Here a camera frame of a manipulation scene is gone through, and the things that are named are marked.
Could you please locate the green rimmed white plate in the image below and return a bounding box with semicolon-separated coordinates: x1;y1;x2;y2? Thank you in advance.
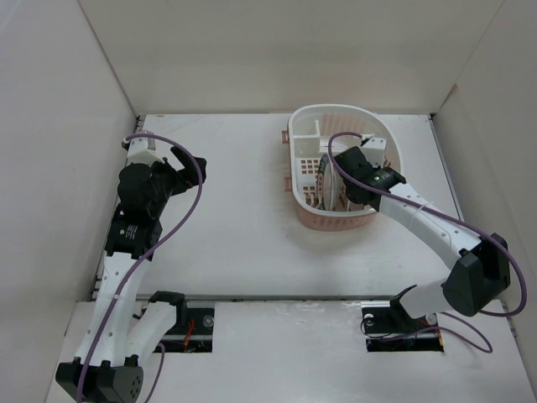
316;154;332;211

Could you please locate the orange sunburst white plate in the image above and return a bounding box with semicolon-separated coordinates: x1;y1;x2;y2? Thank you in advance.
339;190;364;212

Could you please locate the red lettered white plate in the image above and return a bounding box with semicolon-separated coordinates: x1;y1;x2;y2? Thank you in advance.
331;170;347;212

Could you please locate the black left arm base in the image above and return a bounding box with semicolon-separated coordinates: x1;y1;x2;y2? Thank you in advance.
149;290;215;353

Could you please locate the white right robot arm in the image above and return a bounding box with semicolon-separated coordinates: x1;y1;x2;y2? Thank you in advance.
335;146;511;331

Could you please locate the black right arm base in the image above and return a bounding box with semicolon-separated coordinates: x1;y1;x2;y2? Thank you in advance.
360;285;444;353

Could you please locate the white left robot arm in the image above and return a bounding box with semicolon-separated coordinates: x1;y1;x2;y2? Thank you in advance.
55;146;206;402

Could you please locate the white pink dish rack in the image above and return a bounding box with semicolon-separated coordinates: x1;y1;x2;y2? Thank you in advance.
282;104;403;232

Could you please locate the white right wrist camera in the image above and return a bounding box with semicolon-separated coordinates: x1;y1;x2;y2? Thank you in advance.
360;134;387;168

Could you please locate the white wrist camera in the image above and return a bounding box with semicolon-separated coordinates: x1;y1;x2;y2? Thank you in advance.
360;134;387;168
122;136;164;166

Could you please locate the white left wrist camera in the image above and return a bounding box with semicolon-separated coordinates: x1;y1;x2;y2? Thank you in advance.
122;136;164;166

